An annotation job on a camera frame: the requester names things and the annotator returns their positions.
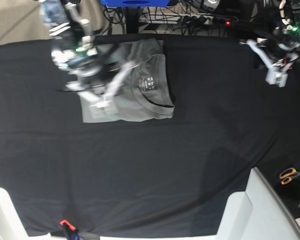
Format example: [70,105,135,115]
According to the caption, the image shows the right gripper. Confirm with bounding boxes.
[77,43,120,91]

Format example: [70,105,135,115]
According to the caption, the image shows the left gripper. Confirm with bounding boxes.
[255,34,300,65]

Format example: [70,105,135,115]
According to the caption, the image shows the grey T-shirt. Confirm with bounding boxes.
[80,38,175,123]

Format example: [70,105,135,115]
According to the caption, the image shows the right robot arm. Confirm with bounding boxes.
[39,0,119,94]

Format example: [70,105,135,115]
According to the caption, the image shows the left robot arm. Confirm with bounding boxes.
[253,0,300,63]

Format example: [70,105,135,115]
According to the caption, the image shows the blue plastic box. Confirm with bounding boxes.
[100,0,170,7]

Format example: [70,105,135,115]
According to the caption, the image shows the white power strip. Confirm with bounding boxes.
[139,11,238,26]

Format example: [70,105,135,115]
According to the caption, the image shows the black table cloth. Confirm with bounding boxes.
[0,35,300,238]

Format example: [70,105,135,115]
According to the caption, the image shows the red blue clamp bottom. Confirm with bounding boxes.
[59,219,81,240]

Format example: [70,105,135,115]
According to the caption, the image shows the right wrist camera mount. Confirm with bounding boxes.
[65,61,139,119]

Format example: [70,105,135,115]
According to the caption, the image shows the black stand post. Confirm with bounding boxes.
[123,6,143,34]

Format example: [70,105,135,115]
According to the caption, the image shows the orange handled scissors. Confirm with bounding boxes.
[279,167,300,185]

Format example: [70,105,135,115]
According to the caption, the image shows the white table frame left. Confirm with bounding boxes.
[0,187,51,240]

